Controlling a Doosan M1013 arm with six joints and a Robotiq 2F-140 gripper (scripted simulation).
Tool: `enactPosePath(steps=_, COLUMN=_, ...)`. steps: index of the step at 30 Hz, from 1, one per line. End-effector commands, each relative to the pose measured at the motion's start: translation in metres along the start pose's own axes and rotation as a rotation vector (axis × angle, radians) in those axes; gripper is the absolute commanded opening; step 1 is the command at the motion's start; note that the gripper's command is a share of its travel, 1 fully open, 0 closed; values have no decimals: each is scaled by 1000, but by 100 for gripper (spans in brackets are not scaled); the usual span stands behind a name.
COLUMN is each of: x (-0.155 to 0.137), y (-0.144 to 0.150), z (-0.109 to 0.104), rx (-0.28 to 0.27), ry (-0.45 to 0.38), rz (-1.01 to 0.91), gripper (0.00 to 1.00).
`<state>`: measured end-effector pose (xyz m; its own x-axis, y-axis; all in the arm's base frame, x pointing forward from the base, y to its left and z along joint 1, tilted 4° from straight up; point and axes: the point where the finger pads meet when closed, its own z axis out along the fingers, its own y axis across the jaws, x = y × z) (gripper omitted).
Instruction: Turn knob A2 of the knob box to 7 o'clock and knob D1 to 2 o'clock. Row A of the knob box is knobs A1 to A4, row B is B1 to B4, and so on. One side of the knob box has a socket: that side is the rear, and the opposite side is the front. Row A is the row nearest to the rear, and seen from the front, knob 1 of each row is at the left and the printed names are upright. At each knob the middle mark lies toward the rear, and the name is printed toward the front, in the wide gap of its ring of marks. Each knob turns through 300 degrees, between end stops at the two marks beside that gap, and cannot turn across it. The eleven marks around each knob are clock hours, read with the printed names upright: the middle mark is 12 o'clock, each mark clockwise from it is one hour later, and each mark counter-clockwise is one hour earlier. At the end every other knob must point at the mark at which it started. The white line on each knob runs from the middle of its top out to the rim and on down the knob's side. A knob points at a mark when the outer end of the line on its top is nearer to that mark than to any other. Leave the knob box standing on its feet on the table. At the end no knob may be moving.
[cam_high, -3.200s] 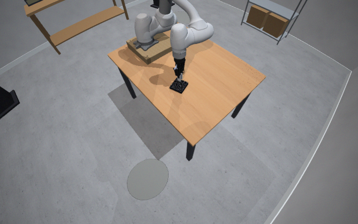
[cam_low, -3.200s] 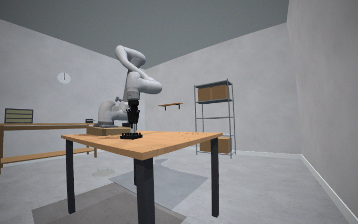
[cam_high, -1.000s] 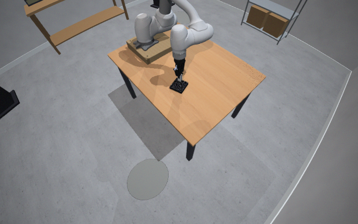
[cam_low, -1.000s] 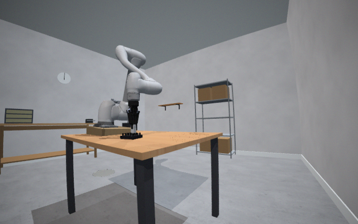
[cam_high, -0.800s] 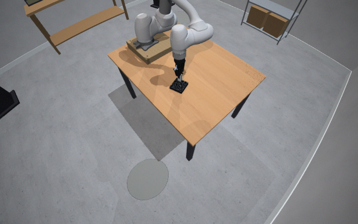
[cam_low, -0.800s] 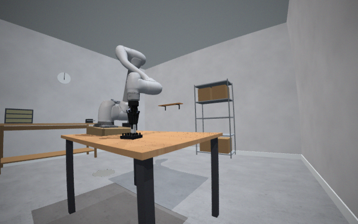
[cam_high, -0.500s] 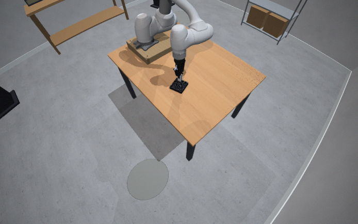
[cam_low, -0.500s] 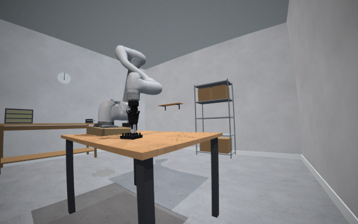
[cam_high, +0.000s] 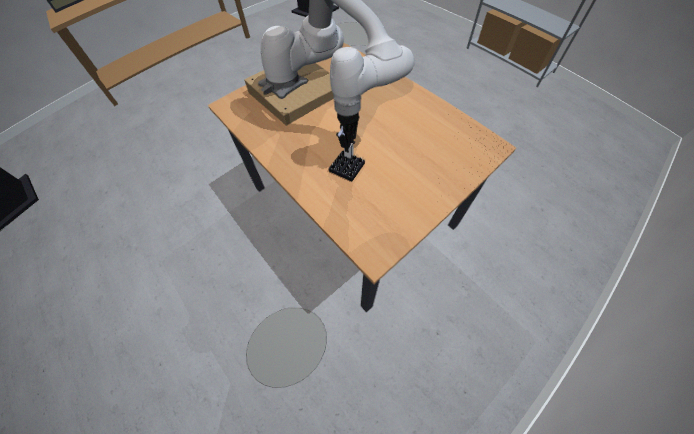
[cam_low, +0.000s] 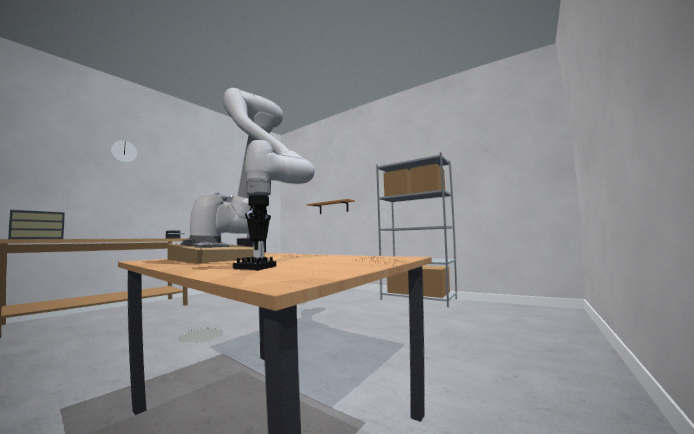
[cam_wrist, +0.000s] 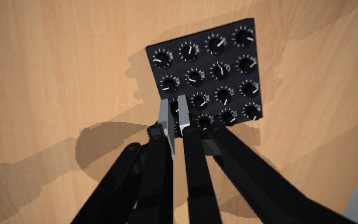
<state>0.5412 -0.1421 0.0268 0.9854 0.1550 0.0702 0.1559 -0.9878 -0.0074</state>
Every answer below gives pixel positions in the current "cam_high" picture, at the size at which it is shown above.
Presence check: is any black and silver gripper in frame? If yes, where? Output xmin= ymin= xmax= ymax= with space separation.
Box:
xmin=336 ymin=113 xmax=360 ymax=158

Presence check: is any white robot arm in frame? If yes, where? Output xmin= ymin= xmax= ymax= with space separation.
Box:
xmin=258 ymin=0 xmax=415 ymax=116

